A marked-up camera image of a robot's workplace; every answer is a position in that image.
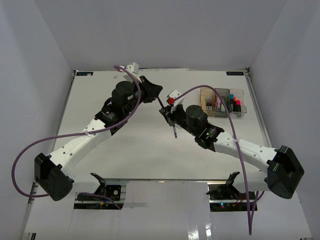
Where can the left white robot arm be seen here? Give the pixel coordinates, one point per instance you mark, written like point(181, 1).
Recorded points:
point(53, 171)

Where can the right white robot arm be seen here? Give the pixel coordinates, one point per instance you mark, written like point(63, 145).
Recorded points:
point(280, 171)

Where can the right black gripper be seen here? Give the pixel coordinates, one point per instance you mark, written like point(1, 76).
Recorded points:
point(165, 111)

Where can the right blue table label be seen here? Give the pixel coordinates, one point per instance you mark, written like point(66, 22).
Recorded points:
point(234, 73)

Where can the clear translucent container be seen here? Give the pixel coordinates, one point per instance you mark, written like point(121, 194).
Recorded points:
point(239, 94)

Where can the brown translucent container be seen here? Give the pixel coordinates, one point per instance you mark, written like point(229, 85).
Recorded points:
point(208, 93)

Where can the green translucent correction tape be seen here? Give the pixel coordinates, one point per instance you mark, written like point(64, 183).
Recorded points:
point(222, 108)

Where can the purple gel pen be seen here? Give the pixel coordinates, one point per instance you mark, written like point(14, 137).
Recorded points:
point(165, 111)

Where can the left blue table label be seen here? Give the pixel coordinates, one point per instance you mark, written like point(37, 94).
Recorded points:
point(84, 73)

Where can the grey translucent container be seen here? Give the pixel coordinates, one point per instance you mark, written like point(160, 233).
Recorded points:
point(225, 98)

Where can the pink translucent correction tape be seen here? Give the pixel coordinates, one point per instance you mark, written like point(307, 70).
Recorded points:
point(217, 103)

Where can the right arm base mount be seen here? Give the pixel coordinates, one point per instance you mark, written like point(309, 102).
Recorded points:
point(224, 197)

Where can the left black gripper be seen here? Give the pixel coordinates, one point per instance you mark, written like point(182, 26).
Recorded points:
point(151, 90)

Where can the aluminium table frame rail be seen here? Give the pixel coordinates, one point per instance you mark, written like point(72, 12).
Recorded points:
point(265, 125)

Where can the blue gel pen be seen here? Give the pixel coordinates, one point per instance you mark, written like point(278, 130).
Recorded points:
point(210, 104)

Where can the blue cap black highlighter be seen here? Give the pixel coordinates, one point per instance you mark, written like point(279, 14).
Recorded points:
point(232, 102)

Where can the orange cap black highlighter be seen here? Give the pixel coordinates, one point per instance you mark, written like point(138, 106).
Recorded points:
point(235, 104)

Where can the blue table label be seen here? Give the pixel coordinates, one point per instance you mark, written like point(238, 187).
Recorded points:
point(84, 73)
point(234, 73)

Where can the pink cap black highlighter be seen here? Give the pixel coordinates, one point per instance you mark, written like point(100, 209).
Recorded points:
point(239, 104)

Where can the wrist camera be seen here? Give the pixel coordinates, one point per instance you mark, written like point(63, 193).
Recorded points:
point(133, 68)
point(173, 101)

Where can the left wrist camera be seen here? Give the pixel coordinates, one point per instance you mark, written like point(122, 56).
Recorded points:
point(133, 68)

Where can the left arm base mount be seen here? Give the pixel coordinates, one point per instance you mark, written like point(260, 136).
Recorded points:
point(108, 197)

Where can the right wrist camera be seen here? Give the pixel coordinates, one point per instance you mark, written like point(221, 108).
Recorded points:
point(173, 101)

